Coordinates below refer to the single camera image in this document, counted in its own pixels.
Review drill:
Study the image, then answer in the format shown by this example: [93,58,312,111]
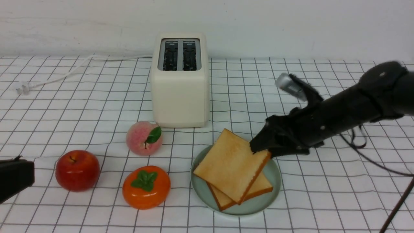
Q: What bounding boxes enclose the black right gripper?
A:
[249,107,325,157]

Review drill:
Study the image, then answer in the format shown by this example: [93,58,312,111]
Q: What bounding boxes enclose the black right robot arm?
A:
[250,61,414,157]

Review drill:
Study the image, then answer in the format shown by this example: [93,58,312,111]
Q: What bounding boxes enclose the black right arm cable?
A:
[340,125,414,233]

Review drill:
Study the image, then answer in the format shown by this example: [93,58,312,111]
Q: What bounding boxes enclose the red apple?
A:
[55,150,100,192]

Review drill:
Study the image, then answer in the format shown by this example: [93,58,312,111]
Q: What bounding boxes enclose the pink peach with leaf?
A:
[126,121,163,156]

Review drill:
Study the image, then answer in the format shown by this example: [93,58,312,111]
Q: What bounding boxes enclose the light green round plate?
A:
[190,145,282,218]

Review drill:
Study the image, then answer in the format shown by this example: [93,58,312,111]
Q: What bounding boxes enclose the cream two-slot toaster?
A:
[149,32,211,128]

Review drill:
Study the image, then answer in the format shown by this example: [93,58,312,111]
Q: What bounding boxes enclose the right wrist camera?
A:
[275,73,324,104]

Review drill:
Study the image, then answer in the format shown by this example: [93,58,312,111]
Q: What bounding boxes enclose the orange persimmon with green leaf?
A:
[122,165,171,210]

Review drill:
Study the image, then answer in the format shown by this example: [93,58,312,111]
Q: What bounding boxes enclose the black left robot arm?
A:
[0,155,35,204]

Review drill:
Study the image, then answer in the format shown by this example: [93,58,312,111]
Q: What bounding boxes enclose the toasted bread slice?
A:
[207,172,273,211]
[193,128,271,205]

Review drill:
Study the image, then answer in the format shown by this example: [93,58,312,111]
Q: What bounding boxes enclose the white power cord with plug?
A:
[16,55,153,95]

